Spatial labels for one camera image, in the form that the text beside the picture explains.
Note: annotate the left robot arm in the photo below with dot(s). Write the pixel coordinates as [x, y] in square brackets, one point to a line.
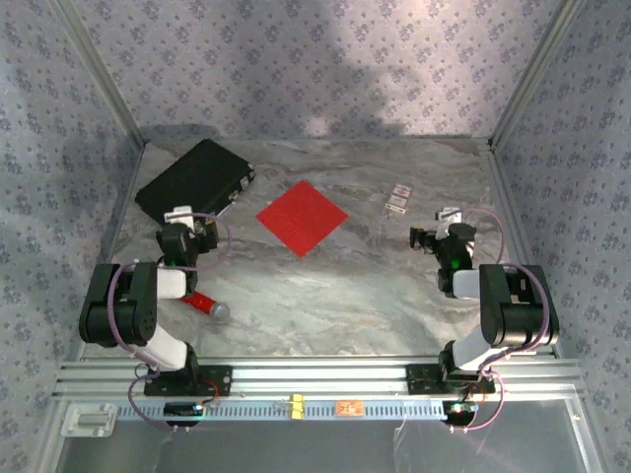
[123, 305]

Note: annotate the clear front panel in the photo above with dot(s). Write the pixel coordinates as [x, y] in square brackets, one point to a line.
[296, 448]

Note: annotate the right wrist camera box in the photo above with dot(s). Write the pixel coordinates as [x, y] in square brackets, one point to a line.
[448, 216]

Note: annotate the aluminium side rail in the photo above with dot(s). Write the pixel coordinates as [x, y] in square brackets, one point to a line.
[508, 207]

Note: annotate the white plastic bracket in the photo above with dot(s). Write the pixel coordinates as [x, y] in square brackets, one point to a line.
[89, 420]

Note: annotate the aluminium front rail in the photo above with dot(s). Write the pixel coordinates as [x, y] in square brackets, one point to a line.
[320, 377]

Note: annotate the aluminium corner post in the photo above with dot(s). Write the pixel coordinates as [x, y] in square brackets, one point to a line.
[537, 74]
[98, 74]

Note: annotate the left control board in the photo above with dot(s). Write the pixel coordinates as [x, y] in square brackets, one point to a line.
[182, 409]

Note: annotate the orange label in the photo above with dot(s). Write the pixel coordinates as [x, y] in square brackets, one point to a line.
[349, 408]

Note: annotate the red marker with grey cap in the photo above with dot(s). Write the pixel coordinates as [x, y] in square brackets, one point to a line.
[204, 303]

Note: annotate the small clear labelled packet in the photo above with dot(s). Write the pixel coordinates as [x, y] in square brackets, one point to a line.
[397, 197]

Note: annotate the control board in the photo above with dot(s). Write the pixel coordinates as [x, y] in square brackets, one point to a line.
[182, 409]
[459, 411]

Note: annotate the black hard case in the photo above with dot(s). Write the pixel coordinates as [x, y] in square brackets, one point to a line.
[192, 182]

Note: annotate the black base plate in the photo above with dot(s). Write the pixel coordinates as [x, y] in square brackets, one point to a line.
[217, 382]
[421, 379]

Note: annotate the yellow clip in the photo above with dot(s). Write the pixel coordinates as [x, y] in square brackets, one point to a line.
[298, 406]

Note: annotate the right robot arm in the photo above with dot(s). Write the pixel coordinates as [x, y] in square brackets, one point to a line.
[512, 315]

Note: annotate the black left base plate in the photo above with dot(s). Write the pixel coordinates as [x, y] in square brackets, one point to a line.
[217, 382]

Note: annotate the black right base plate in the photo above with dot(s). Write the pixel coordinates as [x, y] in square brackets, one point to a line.
[421, 379]

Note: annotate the right control board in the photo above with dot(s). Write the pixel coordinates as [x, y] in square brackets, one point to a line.
[459, 411]

